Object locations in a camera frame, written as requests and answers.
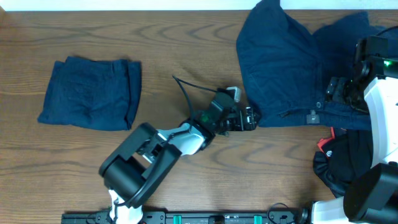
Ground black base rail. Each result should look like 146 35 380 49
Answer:
61 208 310 224

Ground black patterned garment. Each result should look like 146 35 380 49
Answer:
313 128 373 198

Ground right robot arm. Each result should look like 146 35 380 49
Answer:
307 34 397 223

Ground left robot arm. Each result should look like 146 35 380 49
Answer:
99 91 261 223

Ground navy blue denim shorts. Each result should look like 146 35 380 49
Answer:
236 1 397 130

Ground folded navy blue shorts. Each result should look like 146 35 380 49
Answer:
37 57 142 131

